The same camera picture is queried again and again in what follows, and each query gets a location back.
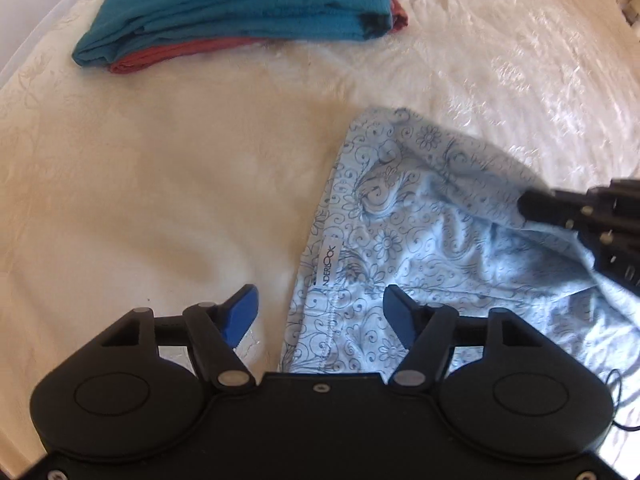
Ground teal folded pants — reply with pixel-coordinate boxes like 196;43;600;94
72;0;398;68

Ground white sheer curtain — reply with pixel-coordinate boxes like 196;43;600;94
0;0;126;86

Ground red folded pants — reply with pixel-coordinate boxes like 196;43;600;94
107;0;410;76

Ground cream floral bedspread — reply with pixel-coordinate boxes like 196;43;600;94
0;0;640;466

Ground light blue floral pants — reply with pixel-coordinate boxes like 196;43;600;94
277;106;640;378

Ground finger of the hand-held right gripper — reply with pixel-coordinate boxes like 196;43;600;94
580;232;640;291
517;178;640;241

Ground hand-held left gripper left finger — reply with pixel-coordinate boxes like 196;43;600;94
92;284;259;392

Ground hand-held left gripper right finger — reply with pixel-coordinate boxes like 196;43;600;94
384;284;548;391

